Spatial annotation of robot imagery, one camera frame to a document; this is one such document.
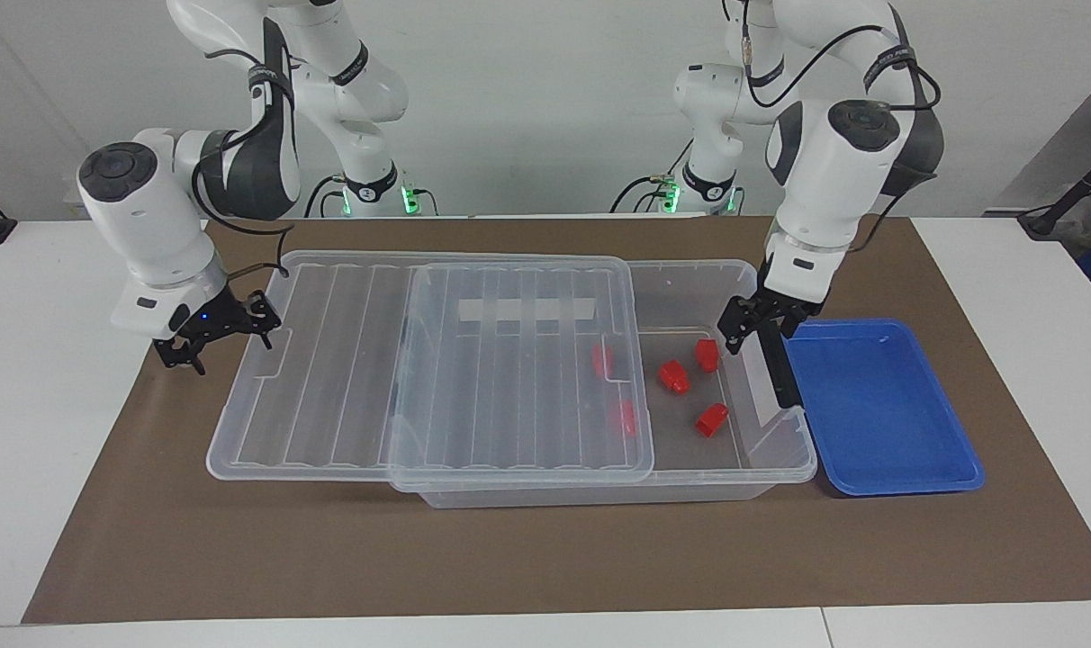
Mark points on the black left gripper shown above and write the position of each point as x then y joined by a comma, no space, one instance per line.
784,313

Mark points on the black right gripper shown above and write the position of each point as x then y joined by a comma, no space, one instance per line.
217,319

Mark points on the red block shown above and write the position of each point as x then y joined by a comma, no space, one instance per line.
602,360
712,419
625,418
673,376
707,355

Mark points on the clear ribbed plastic lid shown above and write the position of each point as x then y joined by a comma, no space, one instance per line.
329,378

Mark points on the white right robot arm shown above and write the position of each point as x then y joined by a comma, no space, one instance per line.
149,225

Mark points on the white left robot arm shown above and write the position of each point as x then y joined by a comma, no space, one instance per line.
825,180

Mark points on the blue plastic tray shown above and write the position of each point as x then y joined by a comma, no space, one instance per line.
879,405

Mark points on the clear plastic storage box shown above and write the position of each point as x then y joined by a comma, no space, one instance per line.
707,490

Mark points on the brown table mat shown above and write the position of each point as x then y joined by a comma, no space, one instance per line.
239,540

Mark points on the black stand leg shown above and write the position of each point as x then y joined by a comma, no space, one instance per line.
1077,189

